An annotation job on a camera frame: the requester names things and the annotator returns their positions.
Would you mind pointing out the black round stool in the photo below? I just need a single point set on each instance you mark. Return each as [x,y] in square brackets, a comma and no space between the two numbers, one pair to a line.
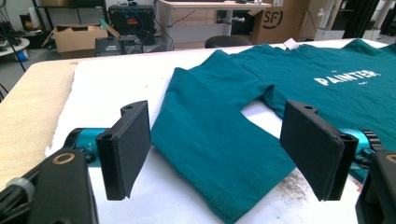
[227,42]

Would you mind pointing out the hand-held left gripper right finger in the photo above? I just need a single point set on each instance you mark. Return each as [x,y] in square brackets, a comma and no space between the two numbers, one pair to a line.
[314,149]

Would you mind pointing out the white desk with wooden top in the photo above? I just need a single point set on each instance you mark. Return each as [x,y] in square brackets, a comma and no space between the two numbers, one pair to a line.
[199,21]

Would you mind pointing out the open cardboard box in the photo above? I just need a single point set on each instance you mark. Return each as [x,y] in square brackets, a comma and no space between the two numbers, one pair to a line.
[77,40]

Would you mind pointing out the large cardboard box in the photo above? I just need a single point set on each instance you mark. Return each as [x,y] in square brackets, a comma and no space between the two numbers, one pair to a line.
[280,25]

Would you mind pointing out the black hard case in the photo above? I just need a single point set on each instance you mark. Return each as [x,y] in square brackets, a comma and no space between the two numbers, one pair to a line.
[130,20]

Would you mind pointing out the white foam mat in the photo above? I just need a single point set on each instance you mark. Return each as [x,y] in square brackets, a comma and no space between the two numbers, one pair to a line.
[124,81]

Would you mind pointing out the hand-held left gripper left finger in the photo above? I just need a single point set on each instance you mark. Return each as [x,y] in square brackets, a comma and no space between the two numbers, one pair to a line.
[124,149]

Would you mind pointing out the teal long-sleeved shirt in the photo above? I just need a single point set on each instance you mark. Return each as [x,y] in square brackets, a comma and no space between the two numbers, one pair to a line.
[218,140]

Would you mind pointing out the round white table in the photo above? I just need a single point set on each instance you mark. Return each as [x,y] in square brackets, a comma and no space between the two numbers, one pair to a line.
[12,46]

